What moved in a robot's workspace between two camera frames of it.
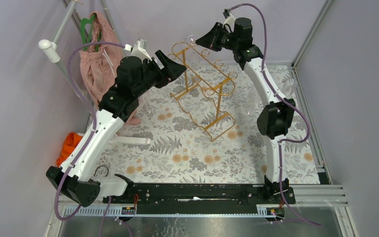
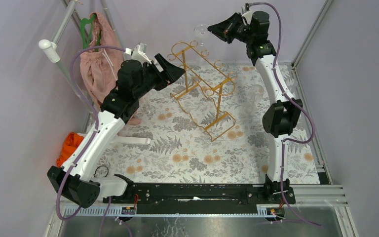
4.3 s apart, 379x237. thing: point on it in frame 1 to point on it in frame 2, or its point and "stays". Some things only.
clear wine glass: [193, 51] to [200, 31]
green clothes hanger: [83, 22] stays
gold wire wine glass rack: [205, 79] stays
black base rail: [164, 198] stays
